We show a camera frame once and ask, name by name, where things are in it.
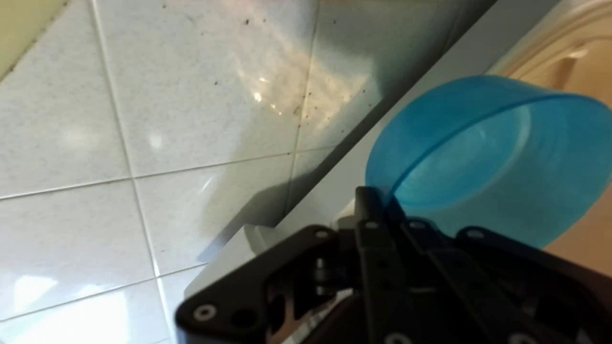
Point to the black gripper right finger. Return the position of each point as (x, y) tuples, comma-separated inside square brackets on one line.
[(484, 287)]

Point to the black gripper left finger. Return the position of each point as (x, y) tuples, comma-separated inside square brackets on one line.
[(255, 293)]

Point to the translucent blue plastic bowl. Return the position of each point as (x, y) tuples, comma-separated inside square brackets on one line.
[(498, 159)]

